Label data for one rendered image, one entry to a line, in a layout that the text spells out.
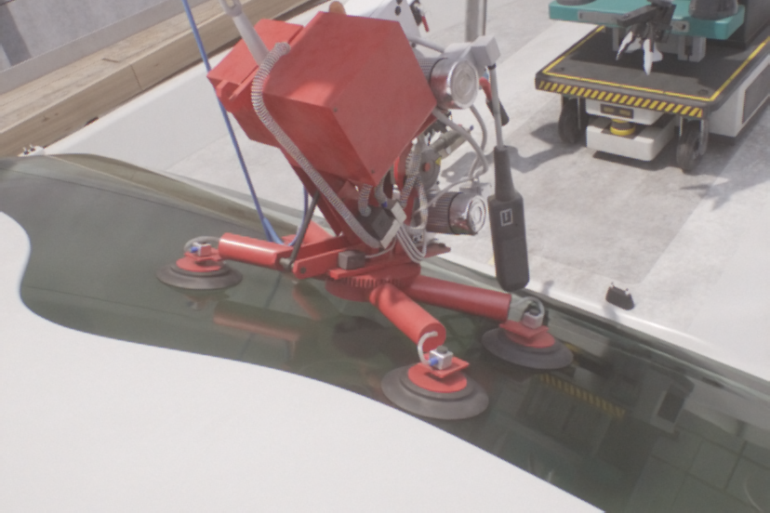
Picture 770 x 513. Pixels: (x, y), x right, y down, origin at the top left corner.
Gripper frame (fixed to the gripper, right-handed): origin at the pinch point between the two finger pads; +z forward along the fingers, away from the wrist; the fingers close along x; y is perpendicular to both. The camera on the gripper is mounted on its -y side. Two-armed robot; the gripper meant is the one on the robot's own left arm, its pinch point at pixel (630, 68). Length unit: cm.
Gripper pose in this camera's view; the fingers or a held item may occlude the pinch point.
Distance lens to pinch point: 241.8
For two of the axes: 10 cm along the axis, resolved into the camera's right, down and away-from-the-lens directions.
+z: -2.3, 9.0, 3.8
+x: -3.2, -4.4, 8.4
